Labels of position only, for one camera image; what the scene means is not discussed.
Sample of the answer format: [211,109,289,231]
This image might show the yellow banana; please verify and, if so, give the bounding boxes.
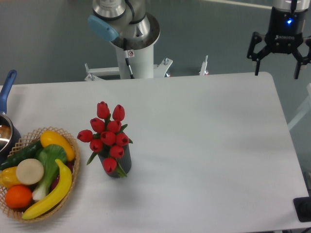
[22,159,72,220]

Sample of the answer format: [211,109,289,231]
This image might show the green cucumber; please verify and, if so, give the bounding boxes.
[0,140,43,171]

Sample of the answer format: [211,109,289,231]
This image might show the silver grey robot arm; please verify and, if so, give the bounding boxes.
[86,0,311,80]

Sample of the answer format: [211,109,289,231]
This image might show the green bok choy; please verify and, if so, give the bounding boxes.
[33,144,67,202]

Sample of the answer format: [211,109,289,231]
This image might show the red tulip bouquet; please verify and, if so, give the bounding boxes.
[77,101,133,165]

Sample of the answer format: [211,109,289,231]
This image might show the white table clamp bracket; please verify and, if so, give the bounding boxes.
[85,58,173,81]

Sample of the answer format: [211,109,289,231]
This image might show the blue handled steel saucepan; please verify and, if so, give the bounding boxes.
[0,70,20,163]

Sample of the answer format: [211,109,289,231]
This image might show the beige round disc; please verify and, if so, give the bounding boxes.
[16,159,44,185]

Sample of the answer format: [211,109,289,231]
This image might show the white frame at right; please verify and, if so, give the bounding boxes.
[288,83,311,130]

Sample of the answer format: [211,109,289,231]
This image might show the yellow bell pepper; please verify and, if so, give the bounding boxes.
[0,166,22,188]

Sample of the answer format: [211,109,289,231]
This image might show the black device at table edge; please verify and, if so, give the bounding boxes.
[293,197,311,222]

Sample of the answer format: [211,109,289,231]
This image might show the orange fruit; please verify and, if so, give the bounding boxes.
[5,185,32,209]

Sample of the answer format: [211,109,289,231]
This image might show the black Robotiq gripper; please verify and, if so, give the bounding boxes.
[246,7,311,79]

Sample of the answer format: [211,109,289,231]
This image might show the dark grey ribbed vase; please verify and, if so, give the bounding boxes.
[98,145,132,178]

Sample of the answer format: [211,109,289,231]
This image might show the woven wicker basket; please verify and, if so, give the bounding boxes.
[0,127,80,223]

